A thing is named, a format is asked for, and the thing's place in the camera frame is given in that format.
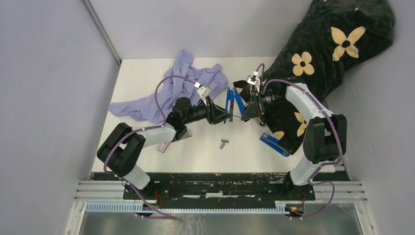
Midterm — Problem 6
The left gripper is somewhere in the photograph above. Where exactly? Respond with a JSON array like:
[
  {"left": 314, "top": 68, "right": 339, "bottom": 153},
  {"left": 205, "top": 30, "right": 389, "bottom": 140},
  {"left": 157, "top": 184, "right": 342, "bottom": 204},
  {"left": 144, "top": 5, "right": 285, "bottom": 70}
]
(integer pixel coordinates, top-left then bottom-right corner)
[{"left": 184, "top": 95, "right": 232, "bottom": 125}]

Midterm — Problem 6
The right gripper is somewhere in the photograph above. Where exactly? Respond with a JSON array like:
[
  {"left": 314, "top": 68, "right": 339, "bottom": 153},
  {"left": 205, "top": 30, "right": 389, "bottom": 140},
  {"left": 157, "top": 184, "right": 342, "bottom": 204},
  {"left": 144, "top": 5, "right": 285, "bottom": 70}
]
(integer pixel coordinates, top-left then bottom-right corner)
[{"left": 241, "top": 89, "right": 288, "bottom": 120}]

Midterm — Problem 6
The beige and black stapler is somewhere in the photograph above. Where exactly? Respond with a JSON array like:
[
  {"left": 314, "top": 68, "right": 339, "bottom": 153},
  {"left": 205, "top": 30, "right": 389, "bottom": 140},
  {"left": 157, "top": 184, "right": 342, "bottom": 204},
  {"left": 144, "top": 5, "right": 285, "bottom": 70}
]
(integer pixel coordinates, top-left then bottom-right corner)
[{"left": 256, "top": 117, "right": 267, "bottom": 128}]

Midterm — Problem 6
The blue stapler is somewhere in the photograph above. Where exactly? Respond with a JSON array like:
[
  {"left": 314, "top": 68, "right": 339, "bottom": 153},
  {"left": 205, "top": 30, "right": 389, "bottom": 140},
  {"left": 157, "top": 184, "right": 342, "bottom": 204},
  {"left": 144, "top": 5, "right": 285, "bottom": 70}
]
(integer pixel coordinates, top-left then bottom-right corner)
[
  {"left": 223, "top": 87, "right": 246, "bottom": 124},
  {"left": 259, "top": 133, "right": 291, "bottom": 157}
]

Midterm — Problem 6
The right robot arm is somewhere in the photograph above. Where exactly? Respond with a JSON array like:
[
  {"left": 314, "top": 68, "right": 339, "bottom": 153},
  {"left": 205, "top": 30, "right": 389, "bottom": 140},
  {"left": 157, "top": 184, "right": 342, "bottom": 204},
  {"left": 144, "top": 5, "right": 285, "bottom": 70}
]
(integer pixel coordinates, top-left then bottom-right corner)
[{"left": 241, "top": 81, "right": 347, "bottom": 200}]

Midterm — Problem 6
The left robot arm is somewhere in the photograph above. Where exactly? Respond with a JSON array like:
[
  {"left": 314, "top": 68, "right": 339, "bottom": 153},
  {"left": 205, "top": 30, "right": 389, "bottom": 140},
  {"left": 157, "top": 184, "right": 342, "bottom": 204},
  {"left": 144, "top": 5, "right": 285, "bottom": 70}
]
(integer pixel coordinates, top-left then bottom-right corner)
[{"left": 96, "top": 97, "right": 231, "bottom": 199}]

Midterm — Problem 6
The lavender crumpled cloth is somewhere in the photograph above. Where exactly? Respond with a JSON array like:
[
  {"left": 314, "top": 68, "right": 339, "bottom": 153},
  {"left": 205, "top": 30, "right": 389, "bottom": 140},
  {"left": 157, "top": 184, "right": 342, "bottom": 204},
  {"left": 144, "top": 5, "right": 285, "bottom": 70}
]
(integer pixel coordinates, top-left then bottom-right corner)
[{"left": 108, "top": 49, "right": 229, "bottom": 124}]

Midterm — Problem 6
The red white staple box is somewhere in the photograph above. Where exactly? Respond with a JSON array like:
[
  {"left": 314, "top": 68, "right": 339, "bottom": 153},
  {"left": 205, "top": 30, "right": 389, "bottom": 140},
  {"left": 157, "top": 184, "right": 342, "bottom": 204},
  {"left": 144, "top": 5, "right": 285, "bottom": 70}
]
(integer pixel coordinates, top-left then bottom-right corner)
[{"left": 156, "top": 142, "right": 170, "bottom": 153}]

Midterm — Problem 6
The black floral blanket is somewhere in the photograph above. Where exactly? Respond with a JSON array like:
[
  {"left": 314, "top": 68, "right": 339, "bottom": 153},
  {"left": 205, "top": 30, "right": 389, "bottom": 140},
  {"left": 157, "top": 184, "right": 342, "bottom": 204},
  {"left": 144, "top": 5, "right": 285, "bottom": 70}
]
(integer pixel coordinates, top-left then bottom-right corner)
[{"left": 233, "top": 0, "right": 396, "bottom": 155}]

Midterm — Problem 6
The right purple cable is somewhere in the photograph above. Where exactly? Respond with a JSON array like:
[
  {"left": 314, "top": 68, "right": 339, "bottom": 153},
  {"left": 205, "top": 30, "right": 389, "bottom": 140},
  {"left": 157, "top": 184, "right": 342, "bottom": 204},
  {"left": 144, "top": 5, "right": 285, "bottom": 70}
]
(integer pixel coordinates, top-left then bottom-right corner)
[{"left": 256, "top": 63, "right": 344, "bottom": 220}]

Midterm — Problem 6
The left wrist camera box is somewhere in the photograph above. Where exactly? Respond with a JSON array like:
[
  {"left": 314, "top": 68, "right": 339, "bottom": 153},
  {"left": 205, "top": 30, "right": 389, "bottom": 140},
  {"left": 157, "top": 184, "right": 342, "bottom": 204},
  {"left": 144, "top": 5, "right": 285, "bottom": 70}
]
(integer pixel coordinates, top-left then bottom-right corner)
[{"left": 197, "top": 85, "right": 211, "bottom": 102}]

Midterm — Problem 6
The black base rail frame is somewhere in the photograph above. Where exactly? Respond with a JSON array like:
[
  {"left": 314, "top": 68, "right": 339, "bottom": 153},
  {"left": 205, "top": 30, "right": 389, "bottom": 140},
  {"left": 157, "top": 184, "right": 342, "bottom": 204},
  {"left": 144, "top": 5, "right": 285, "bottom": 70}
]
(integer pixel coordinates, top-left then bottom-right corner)
[{"left": 91, "top": 172, "right": 351, "bottom": 210}]

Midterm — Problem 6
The slotted cable duct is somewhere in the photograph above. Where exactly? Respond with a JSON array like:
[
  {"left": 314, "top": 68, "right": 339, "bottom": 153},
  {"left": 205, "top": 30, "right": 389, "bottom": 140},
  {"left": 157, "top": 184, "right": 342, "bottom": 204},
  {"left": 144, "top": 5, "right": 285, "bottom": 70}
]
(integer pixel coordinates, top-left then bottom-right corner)
[{"left": 85, "top": 202, "right": 288, "bottom": 215}]

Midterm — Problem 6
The aluminium rail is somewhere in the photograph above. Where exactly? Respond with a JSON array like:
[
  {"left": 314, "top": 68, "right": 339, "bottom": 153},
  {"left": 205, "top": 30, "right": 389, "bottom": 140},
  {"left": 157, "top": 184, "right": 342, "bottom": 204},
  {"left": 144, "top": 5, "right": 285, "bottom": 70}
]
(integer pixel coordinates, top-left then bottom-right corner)
[{"left": 74, "top": 181, "right": 368, "bottom": 204}]

